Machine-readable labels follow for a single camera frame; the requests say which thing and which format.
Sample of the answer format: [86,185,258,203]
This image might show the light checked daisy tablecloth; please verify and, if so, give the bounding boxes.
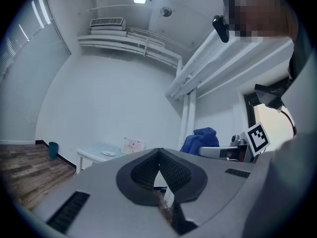
[77,142,129,161]

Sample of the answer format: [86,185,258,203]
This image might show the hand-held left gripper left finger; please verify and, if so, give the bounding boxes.
[32,147,179,238]

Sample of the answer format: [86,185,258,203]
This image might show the white ceiling pipes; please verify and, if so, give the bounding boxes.
[77,26,183,70]

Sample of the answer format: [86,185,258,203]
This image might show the white air conditioner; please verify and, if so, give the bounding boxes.
[89,17,127,32]

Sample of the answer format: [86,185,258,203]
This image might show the black head camera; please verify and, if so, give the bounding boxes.
[212,14,230,44]

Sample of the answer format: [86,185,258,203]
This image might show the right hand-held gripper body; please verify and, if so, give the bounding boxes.
[198,122,271,163]

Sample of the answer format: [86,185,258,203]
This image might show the person's head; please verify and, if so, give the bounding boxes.
[222,0,299,44]

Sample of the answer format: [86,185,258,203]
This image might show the white perforated plastic basket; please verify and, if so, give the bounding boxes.
[122,137,146,155]

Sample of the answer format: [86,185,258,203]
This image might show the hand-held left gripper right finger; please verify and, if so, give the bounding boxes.
[158,147,256,238]

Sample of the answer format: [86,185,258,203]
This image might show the blue cloth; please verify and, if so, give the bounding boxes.
[179,127,220,156]

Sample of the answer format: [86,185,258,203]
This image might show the large white duct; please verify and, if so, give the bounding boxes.
[164,30,295,101]

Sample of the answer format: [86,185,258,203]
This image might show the person's gray shirt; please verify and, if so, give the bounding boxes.
[244,21,317,238]

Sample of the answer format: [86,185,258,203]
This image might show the white table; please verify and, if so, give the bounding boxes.
[75,142,149,175]

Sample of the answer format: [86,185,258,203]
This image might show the teal waste bin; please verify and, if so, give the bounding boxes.
[48,141,59,160]

